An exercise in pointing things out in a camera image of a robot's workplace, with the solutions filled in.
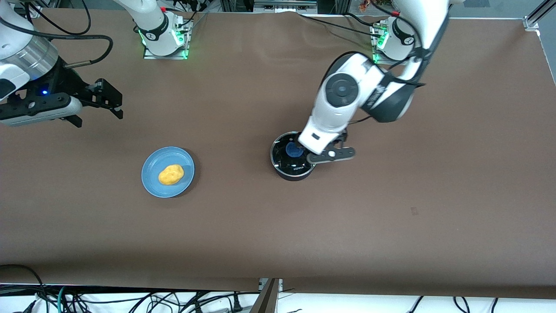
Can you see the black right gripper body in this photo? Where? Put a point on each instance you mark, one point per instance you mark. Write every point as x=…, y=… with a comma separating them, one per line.
x=66, y=80

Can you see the glass lid with blue knob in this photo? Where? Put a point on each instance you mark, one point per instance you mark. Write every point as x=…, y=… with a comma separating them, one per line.
x=282, y=157

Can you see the yellow potato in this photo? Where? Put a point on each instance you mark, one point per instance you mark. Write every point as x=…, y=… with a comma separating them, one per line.
x=170, y=174

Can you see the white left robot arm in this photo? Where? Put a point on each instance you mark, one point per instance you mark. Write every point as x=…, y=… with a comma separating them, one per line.
x=339, y=108

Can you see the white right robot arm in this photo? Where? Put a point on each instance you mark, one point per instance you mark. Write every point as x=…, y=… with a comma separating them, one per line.
x=153, y=24

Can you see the blue round plate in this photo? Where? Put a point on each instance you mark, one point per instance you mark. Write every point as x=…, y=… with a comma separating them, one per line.
x=152, y=184

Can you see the brown table cover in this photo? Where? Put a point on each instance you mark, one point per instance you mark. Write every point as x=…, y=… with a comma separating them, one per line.
x=278, y=239

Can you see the colourful background items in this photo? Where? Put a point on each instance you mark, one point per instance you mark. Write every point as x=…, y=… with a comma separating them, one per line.
x=369, y=4

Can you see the black equipment rack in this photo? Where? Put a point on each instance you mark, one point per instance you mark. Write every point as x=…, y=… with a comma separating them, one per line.
x=282, y=5

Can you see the black power plug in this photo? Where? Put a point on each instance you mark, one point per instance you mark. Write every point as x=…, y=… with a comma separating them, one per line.
x=236, y=304

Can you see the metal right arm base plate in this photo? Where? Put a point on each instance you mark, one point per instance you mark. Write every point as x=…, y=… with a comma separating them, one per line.
x=150, y=55

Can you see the aluminium corner bracket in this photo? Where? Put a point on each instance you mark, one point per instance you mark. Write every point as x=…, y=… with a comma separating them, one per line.
x=532, y=21
x=34, y=13

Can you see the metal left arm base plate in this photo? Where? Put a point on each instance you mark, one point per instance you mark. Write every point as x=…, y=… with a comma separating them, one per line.
x=378, y=61

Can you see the aluminium frame post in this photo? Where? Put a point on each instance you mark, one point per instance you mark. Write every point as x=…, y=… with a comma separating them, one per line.
x=267, y=300

